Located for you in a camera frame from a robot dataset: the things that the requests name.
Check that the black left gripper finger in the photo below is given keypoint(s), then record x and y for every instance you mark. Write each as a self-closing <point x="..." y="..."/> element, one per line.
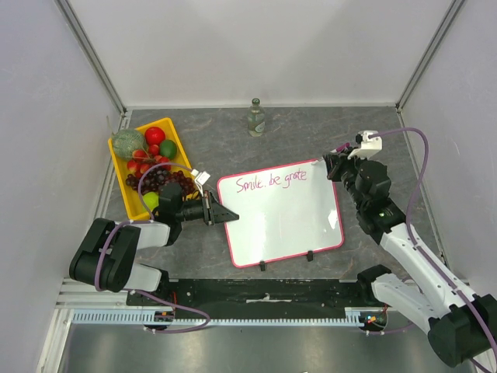
<point x="225" y="216"/>
<point x="216" y="205"/>

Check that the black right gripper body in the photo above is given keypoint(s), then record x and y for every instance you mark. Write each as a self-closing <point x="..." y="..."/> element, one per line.
<point x="333" y="166"/>

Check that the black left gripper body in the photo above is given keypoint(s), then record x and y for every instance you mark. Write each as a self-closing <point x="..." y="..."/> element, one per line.
<point x="206" y="203"/>

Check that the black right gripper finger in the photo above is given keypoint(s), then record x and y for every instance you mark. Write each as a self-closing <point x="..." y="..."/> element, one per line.
<point x="342" y="151"/>
<point x="331" y="164"/>

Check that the magenta whiteboard marker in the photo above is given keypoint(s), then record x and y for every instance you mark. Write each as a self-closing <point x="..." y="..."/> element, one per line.
<point x="327" y="154"/>

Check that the pink framed whiteboard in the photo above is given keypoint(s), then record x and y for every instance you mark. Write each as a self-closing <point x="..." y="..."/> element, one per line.
<point x="284" y="212"/>

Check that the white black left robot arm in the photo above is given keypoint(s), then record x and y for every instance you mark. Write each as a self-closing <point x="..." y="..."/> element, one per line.
<point x="106" y="257"/>

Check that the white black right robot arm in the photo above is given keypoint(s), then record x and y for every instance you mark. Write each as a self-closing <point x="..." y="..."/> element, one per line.
<point x="459" y="324"/>

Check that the light green apple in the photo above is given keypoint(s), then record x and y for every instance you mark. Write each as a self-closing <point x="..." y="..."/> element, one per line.
<point x="151" y="200"/>

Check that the purple grape bunch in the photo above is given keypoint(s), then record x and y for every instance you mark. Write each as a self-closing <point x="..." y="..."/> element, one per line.
<point x="158" y="178"/>

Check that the green lime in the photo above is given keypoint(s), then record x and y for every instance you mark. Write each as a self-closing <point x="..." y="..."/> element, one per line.
<point x="168" y="149"/>

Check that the yellow plastic bin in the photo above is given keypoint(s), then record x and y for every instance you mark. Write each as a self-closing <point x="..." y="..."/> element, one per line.
<point x="130" y="185"/>

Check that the red strawberry cluster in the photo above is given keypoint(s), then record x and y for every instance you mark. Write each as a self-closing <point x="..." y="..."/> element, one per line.
<point x="141" y="161"/>

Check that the red apple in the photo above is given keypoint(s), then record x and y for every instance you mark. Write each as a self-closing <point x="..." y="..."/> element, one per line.
<point x="154" y="135"/>

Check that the clear glass soda bottle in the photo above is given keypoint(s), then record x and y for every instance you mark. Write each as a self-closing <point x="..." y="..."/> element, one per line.
<point x="256" y="118"/>

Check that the green netted melon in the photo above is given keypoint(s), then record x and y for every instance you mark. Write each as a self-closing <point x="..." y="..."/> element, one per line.
<point x="126" y="141"/>

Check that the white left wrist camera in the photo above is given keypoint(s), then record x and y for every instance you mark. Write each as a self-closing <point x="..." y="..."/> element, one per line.
<point x="199" y="178"/>

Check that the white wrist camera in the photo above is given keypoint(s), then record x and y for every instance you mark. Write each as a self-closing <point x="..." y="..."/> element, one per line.
<point x="369" y="144"/>
<point x="199" y="178"/>

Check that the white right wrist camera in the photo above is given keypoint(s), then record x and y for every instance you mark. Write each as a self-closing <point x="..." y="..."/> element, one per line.
<point x="369" y="144"/>

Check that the white cable duct rail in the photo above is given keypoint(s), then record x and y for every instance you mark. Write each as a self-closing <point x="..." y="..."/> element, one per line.
<point x="153" y="317"/>

